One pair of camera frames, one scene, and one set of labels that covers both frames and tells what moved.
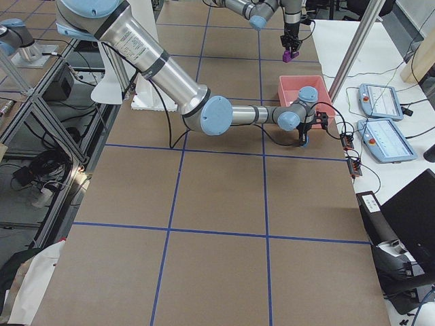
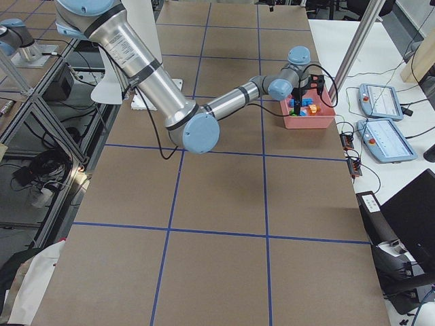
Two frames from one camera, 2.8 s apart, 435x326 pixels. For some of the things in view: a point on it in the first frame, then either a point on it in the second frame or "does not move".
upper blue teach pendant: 380,100 does not move
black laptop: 410,213 does not move
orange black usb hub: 346,141 does not move
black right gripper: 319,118 -> 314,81
